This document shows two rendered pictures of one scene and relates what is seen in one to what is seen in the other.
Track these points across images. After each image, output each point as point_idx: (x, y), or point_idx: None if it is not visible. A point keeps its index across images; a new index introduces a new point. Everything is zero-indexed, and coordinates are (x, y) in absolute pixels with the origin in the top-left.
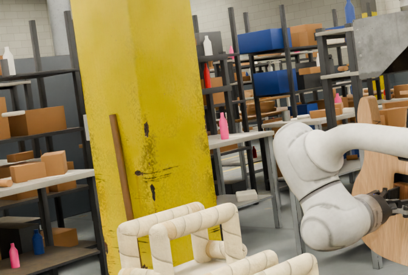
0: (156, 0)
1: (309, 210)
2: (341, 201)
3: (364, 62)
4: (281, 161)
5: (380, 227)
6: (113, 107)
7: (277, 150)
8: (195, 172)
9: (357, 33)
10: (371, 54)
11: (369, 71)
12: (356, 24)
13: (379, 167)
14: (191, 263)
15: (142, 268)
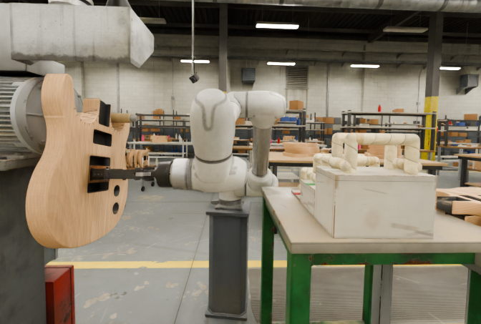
0: None
1: (239, 159)
2: None
3: (133, 50)
4: (232, 121)
5: (77, 214)
6: None
7: (232, 111)
8: None
9: (132, 21)
10: (137, 47)
11: (135, 60)
12: (132, 13)
13: (79, 151)
14: (359, 173)
15: (403, 159)
